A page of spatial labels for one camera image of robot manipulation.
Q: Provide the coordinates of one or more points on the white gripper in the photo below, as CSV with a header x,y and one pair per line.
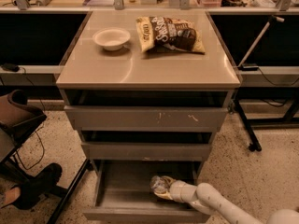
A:
x,y
177,190

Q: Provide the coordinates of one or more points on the black high heel shoe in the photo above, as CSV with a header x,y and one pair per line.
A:
x,y
27,195

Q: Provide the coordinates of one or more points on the grey middle drawer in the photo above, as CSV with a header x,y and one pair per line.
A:
x,y
147,146

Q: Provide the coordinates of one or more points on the grey top drawer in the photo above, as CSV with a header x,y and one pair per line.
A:
x,y
145,118

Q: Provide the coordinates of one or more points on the white paper bowl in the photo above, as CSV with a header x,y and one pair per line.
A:
x,y
111,39

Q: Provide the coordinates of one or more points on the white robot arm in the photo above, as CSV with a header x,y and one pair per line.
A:
x,y
202,197

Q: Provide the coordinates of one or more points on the white stick with black base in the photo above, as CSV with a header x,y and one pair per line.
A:
x,y
251,67

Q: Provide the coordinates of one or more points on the clear blue plastic bottle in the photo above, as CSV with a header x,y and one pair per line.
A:
x,y
157,185

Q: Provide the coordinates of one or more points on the grey drawer cabinet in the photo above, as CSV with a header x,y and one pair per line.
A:
x,y
130,77

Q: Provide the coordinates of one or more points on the brown chip bag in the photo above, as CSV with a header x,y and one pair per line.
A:
x,y
174,34

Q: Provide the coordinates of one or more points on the black office chair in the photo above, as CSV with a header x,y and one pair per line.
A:
x,y
18,121

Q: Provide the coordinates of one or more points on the black table leg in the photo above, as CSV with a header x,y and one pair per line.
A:
x,y
254,144

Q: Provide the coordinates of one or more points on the black power adapter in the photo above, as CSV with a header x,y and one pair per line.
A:
x,y
10,67

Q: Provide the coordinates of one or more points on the grey drawer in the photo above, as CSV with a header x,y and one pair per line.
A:
x,y
122,193
147,146
145,118

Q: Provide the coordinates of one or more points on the grey bottom drawer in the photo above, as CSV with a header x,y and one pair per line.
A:
x,y
122,193

